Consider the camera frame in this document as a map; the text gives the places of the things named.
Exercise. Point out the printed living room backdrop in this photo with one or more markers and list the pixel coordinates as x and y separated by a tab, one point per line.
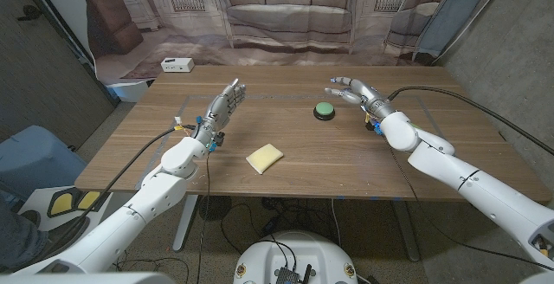
285	15

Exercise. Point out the white table leg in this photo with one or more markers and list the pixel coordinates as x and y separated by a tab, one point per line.
187	219

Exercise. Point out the green push button black base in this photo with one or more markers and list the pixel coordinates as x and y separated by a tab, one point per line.
324	108

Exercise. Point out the white panel behind table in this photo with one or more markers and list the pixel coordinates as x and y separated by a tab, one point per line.
130	91

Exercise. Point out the white pedal board yellow pads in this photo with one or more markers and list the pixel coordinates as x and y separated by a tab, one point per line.
65	204

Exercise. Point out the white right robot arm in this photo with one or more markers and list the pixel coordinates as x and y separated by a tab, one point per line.
485	193

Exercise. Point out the grey table leg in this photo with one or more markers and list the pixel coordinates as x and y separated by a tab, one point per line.
407	232

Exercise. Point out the round black floor fan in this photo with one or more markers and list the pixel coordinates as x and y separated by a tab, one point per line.
220	208

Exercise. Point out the white electronics box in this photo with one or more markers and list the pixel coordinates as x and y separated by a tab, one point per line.
176	64

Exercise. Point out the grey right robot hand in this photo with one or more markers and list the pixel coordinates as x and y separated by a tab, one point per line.
368	98

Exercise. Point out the yellow sponge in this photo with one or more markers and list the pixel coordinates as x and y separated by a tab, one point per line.
264	158

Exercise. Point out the blue plastic bin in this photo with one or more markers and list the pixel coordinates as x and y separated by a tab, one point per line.
34	158

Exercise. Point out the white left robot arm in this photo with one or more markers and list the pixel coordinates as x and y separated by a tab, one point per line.
151	197

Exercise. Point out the person's leg in jeans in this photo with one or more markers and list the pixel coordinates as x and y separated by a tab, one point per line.
21	240

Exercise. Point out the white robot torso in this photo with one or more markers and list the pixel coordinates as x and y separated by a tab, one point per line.
298	253

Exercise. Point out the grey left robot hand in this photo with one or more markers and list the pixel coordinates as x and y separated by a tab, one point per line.
220	111

